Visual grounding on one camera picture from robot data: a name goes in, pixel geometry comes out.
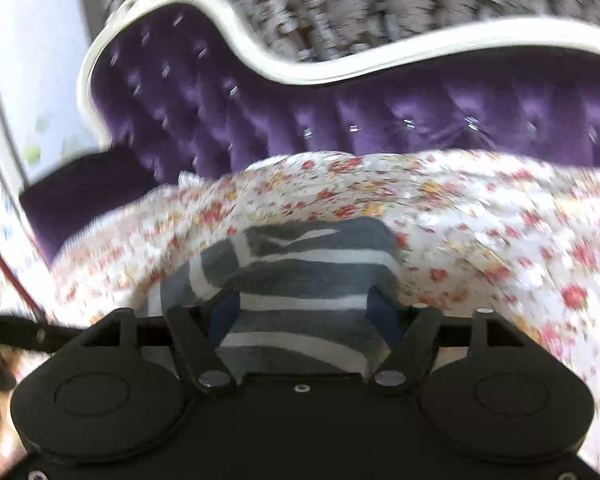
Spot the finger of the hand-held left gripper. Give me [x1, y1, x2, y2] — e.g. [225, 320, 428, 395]
[0, 304, 81, 353]

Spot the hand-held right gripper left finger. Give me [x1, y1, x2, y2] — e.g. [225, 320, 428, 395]
[76, 291, 242, 392]

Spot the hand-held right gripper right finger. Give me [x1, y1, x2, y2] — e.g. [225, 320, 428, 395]
[366, 286, 527, 392]

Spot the grey white striped shirt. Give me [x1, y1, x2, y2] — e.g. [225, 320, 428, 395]
[147, 216, 407, 380]

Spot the red pole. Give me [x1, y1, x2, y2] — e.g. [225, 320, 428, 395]
[0, 222, 48, 323]

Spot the floral blanket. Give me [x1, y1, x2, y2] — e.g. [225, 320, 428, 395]
[50, 150, 600, 478]

